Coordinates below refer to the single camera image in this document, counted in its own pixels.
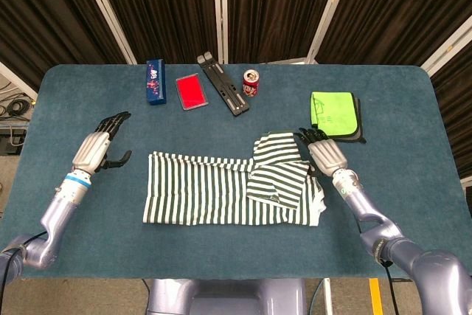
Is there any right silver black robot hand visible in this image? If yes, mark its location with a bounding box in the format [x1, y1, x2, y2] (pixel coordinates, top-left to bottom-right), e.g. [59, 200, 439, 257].
[297, 127, 350, 179]

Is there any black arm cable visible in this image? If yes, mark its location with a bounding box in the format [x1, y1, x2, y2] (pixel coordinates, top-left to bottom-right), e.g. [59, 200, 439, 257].
[381, 260, 402, 315]
[0, 231, 49, 296]

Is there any black folding laptop stand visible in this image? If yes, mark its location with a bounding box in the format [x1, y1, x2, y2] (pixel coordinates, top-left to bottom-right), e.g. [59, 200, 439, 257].
[196, 54, 251, 118]

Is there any white table leg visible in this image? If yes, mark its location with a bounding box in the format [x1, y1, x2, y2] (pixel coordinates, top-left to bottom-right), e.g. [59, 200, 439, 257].
[322, 277, 334, 315]

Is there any green microfibre cloth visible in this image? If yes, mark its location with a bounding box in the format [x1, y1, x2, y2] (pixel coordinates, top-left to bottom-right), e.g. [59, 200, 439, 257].
[310, 91, 359, 139]

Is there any red ink pad case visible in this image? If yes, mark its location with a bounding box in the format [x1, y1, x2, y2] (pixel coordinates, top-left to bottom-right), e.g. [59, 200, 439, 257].
[175, 73, 211, 111]

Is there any teal felt table cover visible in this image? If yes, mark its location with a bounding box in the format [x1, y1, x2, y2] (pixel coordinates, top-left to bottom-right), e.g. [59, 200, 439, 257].
[0, 63, 472, 281]

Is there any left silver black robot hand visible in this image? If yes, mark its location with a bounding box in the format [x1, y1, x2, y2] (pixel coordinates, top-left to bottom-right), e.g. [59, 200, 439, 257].
[71, 111, 133, 177]

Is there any red cartoon drink can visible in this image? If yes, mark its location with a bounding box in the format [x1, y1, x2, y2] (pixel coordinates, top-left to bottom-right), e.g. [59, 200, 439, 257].
[241, 69, 261, 99]

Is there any grey-purple robot torso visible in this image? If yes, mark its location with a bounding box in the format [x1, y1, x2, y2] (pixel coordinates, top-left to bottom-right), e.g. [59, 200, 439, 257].
[146, 277, 308, 315]

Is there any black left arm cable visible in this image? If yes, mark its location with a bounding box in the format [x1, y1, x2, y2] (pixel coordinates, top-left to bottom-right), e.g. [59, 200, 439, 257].
[0, 231, 49, 296]

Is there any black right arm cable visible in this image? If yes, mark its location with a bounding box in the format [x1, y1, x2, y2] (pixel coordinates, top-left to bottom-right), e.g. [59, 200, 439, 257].
[381, 260, 402, 315]

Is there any green folded cloth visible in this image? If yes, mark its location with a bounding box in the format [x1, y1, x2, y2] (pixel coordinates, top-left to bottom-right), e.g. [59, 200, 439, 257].
[313, 92, 368, 145]

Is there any dark pleated partition panel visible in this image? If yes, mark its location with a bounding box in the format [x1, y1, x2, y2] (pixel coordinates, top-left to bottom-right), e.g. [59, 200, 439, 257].
[0, 0, 128, 91]
[220, 0, 355, 65]
[75, 0, 223, 66]
[420, 15, 472, 179]
[306, 0, 472, 69]

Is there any black floor cable bundle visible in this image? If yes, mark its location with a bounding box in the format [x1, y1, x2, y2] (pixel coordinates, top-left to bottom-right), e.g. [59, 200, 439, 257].
[0, 82, 38, 153]

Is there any blue patterned rectangular box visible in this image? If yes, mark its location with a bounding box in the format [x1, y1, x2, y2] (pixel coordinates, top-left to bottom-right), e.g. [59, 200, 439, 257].
[145, 58, 167, 105]

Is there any green white striped t-shirt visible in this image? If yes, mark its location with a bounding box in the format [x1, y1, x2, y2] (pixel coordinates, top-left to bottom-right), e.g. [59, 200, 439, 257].
[142, 129, 330, 228]

